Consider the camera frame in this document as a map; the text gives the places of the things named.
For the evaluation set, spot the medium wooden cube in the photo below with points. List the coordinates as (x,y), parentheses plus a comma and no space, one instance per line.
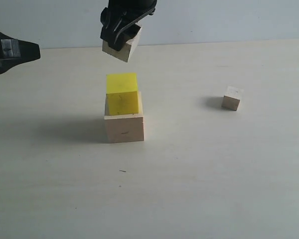
(128,48)

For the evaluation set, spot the large wooden cube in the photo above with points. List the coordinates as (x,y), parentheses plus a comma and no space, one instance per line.
(125,128)

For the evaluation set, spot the yellow cube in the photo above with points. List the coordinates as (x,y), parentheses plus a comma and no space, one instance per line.
(122,94)

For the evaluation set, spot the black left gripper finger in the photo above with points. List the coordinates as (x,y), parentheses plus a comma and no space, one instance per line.
(24,51)
(9,52)

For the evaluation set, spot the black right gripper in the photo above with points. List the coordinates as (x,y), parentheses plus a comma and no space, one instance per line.
(120,18)

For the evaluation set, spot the small wooden cube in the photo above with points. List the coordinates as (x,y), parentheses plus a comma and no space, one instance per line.
(231,98)

